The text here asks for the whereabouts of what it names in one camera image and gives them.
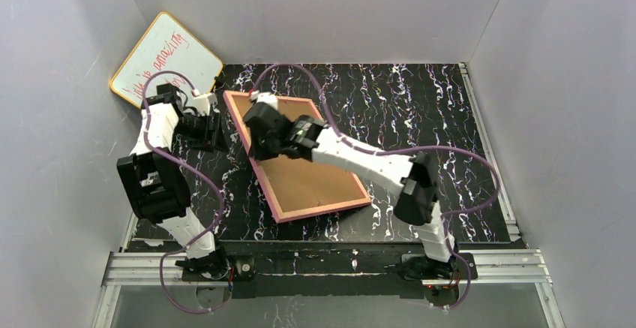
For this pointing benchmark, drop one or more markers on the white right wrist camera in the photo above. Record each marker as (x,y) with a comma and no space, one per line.
(257,97)

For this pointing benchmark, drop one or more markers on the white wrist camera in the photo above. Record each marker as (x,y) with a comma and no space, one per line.
(257,97)
(203,104)

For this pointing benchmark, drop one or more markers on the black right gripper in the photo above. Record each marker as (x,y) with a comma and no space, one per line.
(259,143)

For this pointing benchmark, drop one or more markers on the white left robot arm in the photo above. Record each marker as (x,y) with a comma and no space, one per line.
(151,176)

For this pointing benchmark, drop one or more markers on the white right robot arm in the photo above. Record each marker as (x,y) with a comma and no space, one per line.
(408,178)

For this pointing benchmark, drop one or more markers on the yellow rimmed whiteboard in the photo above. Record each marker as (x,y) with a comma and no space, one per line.
(166,45)

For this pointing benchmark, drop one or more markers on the aluminium rail frame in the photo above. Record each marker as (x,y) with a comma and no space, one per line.
(329,268)

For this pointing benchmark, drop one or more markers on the pink wooden picture frame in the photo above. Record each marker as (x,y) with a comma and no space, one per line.
(263,186)

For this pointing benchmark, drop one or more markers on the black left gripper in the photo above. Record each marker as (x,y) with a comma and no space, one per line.
(208,133)

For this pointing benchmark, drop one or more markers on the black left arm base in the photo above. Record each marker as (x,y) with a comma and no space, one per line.
(228,268)

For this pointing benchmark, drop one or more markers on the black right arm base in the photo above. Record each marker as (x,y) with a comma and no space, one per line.
(421,267)

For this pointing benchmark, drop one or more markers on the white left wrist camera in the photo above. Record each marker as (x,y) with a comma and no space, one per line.
(203,104)

